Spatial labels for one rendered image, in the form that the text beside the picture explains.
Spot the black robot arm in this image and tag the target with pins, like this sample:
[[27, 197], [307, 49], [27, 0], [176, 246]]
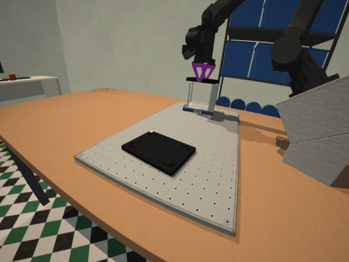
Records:
[[286, 52]]

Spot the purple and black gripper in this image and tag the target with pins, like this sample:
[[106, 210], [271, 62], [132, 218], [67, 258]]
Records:
[[199, 62]]

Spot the white well plate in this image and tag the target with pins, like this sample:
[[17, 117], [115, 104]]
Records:
[[197, 105]]

